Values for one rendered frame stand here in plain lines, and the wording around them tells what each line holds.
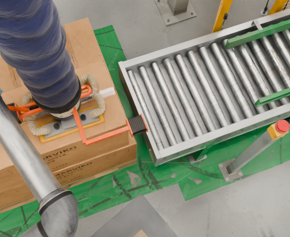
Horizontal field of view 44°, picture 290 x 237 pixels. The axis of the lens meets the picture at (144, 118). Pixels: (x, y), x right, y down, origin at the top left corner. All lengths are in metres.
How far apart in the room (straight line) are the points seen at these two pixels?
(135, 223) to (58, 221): 0.90
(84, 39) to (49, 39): 1.39
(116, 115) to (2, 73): 0.99
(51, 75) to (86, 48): 1.18
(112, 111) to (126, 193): 0.99
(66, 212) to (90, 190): 1.65
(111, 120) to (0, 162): 0.59
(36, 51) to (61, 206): 0.49
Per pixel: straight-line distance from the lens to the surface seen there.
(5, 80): 2.57
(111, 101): 1.93
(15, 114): 1.83
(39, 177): 1.18
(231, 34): 2.65
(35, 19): 1.12
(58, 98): 1.58
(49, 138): 1.89
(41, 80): 1.41
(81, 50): 2.56
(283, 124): 1.93
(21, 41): 1.18
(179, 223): 2.75
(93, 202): 2.75
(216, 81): 2.49
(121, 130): 1.72
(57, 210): 1.13
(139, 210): 1.98
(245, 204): 2.86
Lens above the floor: 2.72
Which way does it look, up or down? 70 degrees down
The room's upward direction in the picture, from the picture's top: 5 degrees clockwise
